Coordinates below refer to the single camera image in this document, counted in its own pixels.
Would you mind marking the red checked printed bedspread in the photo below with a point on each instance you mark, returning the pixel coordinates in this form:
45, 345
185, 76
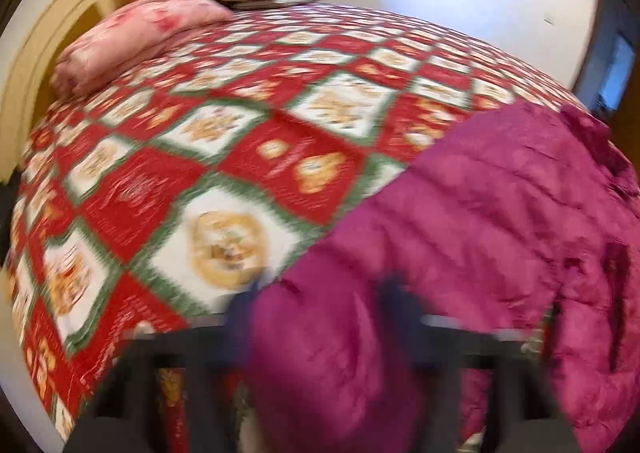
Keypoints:
240, 133

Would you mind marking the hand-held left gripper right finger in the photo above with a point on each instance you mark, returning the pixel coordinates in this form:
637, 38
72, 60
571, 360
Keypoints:
401, 325

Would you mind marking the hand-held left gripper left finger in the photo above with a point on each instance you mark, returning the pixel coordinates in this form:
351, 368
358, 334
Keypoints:
244, 330

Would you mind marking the cream wooden headboard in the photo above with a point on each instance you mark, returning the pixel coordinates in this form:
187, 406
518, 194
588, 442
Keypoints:
45, 33

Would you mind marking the magenta puffer jacket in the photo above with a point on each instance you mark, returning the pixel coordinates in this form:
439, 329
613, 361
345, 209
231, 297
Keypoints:
480, 223

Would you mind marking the dark wooden door frame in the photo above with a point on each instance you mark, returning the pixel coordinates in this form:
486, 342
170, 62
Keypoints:
607, 13

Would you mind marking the pink floral pillow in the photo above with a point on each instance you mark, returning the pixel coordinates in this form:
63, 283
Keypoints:
135, 33

